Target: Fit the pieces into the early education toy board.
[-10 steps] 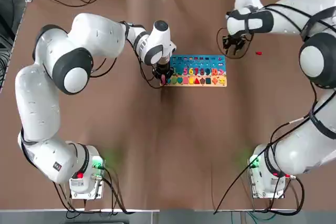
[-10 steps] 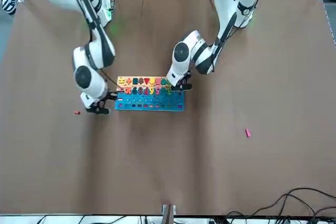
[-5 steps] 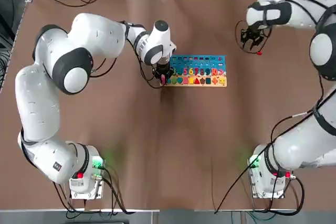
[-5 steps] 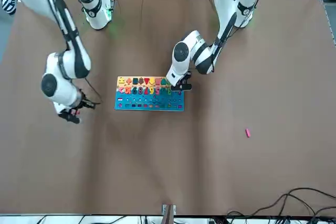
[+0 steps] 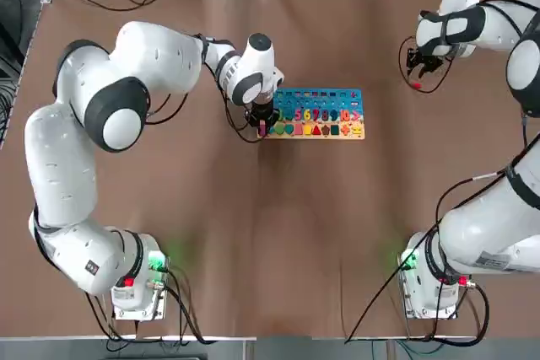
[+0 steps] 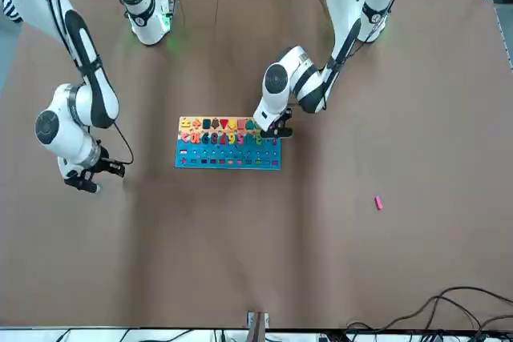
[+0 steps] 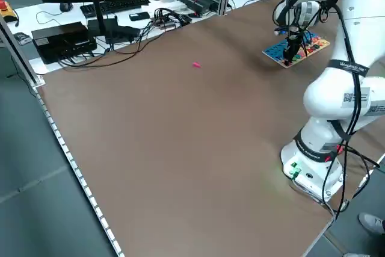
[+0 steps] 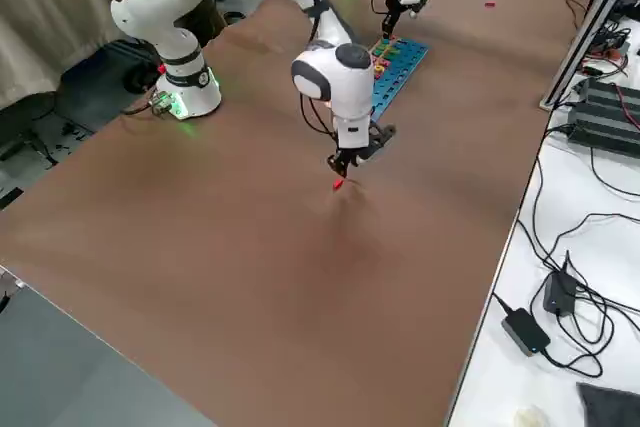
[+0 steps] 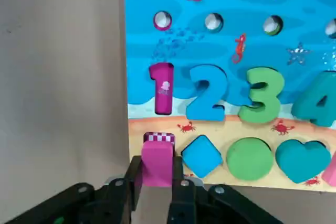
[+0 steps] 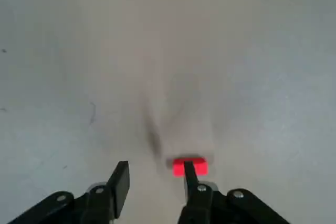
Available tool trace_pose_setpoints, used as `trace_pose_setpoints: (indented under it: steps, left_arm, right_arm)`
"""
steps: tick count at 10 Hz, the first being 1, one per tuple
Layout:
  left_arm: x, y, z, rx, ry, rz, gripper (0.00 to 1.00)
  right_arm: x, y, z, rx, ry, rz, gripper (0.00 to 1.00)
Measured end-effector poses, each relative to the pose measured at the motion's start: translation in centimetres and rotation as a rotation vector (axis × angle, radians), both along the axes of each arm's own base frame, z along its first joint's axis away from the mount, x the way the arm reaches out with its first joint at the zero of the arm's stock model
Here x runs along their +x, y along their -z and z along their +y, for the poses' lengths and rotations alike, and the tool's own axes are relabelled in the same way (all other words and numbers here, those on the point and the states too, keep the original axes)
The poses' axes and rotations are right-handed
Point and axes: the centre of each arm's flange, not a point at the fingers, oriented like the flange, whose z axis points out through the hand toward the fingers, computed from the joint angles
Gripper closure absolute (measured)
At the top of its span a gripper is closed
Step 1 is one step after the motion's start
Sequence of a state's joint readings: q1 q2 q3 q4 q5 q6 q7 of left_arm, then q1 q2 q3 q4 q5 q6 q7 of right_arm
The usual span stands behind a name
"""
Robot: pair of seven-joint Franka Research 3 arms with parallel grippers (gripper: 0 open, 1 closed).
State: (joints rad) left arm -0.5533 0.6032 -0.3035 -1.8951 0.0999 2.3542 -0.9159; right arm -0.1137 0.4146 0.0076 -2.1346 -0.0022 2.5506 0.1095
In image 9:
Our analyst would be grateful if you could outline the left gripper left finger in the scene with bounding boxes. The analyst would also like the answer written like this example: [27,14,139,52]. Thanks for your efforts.
[5,155,144,224]

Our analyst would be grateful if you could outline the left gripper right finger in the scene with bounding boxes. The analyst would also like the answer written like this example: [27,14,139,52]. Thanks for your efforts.
[167,156,284,224]

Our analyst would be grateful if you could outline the pink rectangular block piece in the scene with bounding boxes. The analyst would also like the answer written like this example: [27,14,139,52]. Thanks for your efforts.
[141,141,175,188]

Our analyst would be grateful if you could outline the blue wooden toy board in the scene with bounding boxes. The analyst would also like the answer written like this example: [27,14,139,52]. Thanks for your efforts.
[123,0,336,193]

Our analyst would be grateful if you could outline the blue diamond piece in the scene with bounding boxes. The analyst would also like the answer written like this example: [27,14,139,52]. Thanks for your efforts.
[181,135,223,178]

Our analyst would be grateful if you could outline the green circle piece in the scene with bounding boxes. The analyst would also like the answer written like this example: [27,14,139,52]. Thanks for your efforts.
[226,137,272,182]

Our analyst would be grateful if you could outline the blue number two piece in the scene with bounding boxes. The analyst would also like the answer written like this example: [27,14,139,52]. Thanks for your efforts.
[185,65,228,122]

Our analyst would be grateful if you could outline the teal heart piece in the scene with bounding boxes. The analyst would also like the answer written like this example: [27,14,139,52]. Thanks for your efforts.
[275,140,332,184]

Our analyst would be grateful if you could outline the green number three piece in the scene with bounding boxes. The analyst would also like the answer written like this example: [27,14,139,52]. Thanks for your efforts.
[238,67,286,125]

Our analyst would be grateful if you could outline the pink shape piece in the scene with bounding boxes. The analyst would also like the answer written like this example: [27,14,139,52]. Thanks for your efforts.
[322,165,336,188]

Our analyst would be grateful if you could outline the teal number four piece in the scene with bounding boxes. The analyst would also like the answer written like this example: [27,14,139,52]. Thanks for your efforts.
[291,70,336,127]

